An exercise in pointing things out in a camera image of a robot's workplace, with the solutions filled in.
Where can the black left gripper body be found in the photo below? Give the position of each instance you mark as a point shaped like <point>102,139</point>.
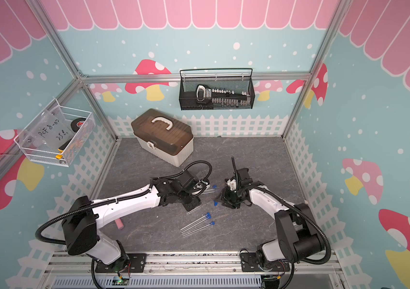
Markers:
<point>187,200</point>

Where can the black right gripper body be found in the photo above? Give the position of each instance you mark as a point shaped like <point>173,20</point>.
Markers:
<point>231,198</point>

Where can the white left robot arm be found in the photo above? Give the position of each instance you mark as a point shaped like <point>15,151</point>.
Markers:
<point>80,228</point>

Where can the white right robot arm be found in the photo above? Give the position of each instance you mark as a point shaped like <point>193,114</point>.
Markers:
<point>299,238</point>

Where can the white box with brown lid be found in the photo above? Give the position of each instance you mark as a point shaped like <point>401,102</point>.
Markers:
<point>165,137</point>

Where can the purple pink toy spatula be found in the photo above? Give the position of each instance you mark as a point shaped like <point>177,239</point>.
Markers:
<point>119,224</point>

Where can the socket set in basket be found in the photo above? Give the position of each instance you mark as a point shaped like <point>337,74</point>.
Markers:
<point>222,98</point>

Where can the black tape roll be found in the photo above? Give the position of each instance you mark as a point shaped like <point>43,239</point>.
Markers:
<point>77,123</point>

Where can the yellow black utility knife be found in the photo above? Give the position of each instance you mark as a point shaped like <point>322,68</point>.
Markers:
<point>61,150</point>

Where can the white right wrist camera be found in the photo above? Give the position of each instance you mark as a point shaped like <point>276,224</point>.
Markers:
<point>240,179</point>

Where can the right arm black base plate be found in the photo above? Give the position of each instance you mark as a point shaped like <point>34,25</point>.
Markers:
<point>256,262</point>

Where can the aluminium front rail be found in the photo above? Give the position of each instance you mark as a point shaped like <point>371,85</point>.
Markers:
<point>175,263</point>

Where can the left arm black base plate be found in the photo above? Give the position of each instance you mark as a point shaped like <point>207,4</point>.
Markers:
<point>132,262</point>

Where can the black wire wall basket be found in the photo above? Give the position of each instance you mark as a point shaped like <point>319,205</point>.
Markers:
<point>236,79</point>

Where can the clear and mesh wall bin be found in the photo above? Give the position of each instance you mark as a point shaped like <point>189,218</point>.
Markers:
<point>49,130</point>

